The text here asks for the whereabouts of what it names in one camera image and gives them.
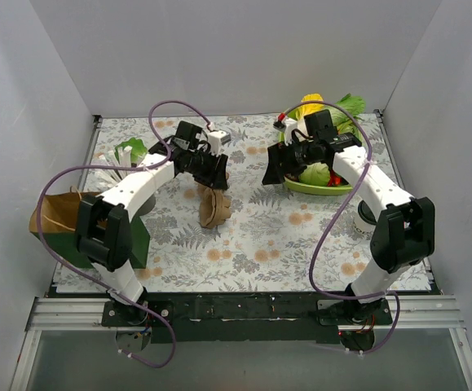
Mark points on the red pepper toy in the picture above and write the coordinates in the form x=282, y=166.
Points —
x=334, y=179

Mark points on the green plastic basket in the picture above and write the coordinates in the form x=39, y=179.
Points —
x=292, y=182

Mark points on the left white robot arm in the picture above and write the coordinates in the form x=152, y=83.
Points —
x=103, y=232

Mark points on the brown green paper bag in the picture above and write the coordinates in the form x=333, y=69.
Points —
x=59, y=219

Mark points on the large napa cabbage toy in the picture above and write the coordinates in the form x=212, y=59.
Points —
x=354, y=105

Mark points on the grey straw holder cup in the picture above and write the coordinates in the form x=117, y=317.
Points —
x=147, y=206

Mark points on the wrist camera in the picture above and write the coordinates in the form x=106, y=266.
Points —
x=286, y=126
x=217, y=139

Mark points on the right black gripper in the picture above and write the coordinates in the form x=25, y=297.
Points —
x=277, y=161

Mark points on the brown pulp cup carrier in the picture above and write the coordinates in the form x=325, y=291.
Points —
x=215, y=208

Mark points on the white paper coffee cup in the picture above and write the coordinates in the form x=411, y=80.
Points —
x=364, y=228

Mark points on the yellow leafy vegetable toy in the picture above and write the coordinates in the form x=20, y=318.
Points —
x=314, y=103

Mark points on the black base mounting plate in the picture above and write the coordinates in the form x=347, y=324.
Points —
x=255, y=316

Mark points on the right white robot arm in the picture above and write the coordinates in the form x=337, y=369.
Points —
x=404, y=231

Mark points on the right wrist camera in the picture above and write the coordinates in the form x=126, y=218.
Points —
x=286, y=126

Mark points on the aluminium frame rail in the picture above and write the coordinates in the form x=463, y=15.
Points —
x=418, y=312

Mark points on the small bok choy toy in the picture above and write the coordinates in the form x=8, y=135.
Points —
x=138, y=149

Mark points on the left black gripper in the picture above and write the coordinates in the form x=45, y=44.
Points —
x=212, y=170

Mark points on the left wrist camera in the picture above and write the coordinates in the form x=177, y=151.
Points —
x=217, y=139

